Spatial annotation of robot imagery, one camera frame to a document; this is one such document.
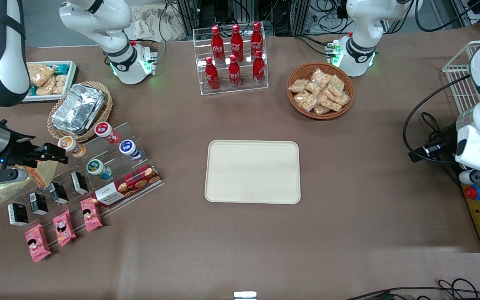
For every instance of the red cola bottle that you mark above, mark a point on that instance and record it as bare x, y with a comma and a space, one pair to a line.
234, 74
258, 70
218, 46
212, 77
236, 43
256, 39

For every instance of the red lid yogurt cup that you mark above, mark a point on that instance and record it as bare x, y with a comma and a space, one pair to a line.
106, 131

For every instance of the silver foil container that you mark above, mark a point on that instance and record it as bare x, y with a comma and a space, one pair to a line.
77, 109

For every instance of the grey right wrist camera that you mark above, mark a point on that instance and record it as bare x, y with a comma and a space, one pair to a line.
2, 176

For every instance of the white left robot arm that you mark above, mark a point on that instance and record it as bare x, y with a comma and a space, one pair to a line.
363, 25

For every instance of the oval light wicker basket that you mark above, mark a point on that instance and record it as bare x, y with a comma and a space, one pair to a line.
106, 110

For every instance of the large bagged rice cracker pack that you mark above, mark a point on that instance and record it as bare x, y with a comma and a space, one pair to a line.
40, 75

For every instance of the wrapped sandwich with orange filling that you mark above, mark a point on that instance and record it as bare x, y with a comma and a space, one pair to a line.
42, 175

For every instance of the round brown wicker basket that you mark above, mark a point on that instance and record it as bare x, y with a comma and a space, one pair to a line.
296, 104

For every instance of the blue lid yogurt cup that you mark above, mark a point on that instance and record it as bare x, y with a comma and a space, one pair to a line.
129, 148

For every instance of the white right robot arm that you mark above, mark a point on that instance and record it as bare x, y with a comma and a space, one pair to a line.
6, 62

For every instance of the red plaid cookie box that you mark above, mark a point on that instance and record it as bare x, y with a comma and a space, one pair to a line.
125, 186

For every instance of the clear acrylic tiered stand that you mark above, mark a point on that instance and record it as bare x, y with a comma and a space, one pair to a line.
117, 200

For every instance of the pink snack packet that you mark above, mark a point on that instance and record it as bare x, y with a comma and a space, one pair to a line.
64, 228
91, 214
37, 243

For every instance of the clear-wrapped brown snack pack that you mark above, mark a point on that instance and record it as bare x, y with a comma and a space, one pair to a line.
341, 99
306, 101
321, 109
331, 103
314, 88
336, 85
298, 86
320, 76

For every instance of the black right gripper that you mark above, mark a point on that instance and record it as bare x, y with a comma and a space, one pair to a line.
18, 151

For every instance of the green lid yogurt cup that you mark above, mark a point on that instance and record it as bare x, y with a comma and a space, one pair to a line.
97, 168

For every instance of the sandwich with green filling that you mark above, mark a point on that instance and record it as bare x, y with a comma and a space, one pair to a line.
2, 192

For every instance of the clear acrylic bottle rack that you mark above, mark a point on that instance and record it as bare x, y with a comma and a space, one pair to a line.
231, 89

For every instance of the beige rectangular tray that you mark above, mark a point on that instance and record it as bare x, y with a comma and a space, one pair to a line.
252, 171

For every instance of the white rectangular snack bin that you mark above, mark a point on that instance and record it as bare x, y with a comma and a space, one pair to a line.
72, 77

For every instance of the crumpled beige paper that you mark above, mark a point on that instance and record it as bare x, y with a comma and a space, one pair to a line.
152, 25

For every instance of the small black carton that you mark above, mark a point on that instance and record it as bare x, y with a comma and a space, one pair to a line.
38, 204
18, 214
79, 183
58, 193

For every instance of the orange lid yogurt cup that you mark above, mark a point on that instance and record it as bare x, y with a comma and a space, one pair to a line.
70, 146

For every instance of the teal snack packet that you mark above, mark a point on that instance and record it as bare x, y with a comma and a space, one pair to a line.
61, 68

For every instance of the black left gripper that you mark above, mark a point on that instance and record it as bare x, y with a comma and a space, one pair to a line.
447, 134

